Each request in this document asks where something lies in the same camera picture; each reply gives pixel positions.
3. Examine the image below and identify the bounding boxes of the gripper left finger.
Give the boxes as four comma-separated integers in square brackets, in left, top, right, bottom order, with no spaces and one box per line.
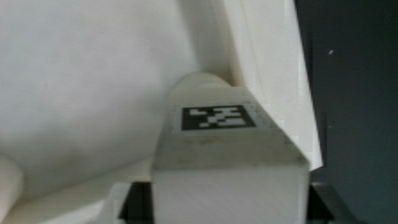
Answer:
[120,182,155,224]

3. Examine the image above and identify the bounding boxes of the white square tabletop tray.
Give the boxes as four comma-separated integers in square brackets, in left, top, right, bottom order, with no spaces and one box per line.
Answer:
[0,0,324,224]

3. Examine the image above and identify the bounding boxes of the white table leg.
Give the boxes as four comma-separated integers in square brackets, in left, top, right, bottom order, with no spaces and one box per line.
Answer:
[152,87,314,224]

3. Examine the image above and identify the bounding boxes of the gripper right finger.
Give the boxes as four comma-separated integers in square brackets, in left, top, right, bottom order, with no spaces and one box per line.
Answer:
[308,182,369,224]

